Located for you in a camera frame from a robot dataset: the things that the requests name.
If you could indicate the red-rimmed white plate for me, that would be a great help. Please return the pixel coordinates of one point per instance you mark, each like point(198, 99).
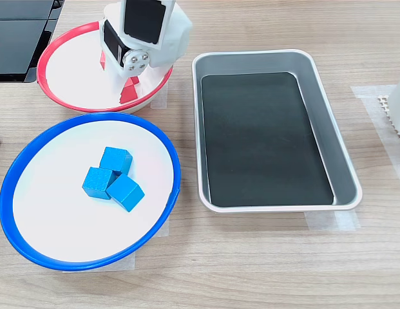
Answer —
point(74, 80)

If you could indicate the black flat device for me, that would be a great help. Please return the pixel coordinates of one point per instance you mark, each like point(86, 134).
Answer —
point(13, 42)

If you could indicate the blue cube with rough top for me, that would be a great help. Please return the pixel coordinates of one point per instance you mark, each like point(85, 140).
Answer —
point(96, 181)

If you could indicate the black tray mat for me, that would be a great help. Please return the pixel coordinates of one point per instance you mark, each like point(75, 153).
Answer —
point(251, 145)

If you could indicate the blue-rimmed white plate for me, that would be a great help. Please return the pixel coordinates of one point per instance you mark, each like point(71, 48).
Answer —
point(58, 231)

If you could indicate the steel tray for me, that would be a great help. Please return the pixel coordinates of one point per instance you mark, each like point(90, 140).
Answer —
point(343, 180)

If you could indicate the pale perforated base plate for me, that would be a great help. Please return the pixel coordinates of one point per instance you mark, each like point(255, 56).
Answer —
point(383, 102)

